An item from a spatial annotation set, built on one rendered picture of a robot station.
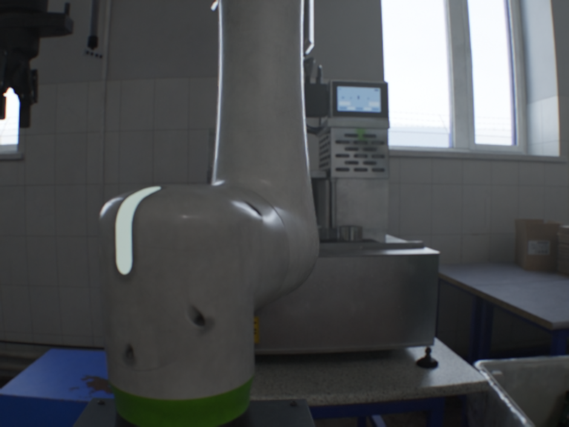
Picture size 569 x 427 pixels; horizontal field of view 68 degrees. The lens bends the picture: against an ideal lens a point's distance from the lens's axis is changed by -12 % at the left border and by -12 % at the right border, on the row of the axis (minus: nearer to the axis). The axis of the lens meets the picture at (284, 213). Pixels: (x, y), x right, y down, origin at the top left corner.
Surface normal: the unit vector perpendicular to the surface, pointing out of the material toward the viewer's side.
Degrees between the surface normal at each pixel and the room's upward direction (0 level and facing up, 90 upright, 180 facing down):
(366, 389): 0
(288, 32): 91
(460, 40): 90
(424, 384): 0
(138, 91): 90
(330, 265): 90
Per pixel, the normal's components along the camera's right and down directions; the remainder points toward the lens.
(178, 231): 0.28, 0.03
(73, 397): 0.00, -1.00
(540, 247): -0.27, 0.04
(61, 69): 0.07, 0.05
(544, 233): -0.25, 0.34
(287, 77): 0.63, 0.00
